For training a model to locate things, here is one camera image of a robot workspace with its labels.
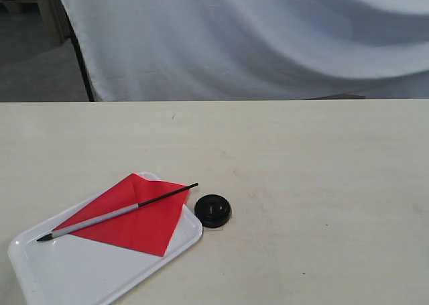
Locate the wooden furniture in background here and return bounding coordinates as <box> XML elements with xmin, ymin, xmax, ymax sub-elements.
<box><xmin>1</xmin><ymin>0</ymin><xmax>70</xmax><ymax>46</ymax></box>

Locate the black backdrop stand pole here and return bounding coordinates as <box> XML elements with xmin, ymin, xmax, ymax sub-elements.
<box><xmin>66</xmin><ymin>15</ymin><xmax>95</xmax><ymax>102</ymax></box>

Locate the white backdrop cloth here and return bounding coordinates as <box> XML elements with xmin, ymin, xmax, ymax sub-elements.
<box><xmin>61</xmin><ymin>0</ymin><xmax>428</xmax><ymax>101</ymax></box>

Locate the black round base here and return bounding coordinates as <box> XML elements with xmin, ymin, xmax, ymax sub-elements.
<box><xmin>194</xmin><ymin>194</ymin><xmax>232</xmax><ymax>229</ymax></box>

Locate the red flag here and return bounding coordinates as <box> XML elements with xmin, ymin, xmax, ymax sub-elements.
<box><xmin>36</xmin><ymin>173</ymin><xmax>198</xmax><ymax>257</ymax></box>

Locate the white plastic tray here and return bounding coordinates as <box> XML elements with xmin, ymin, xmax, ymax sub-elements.
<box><xmin>8</xmin><ymin>172</ymin><xmax>202</xmax><ymax>304</ymax></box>

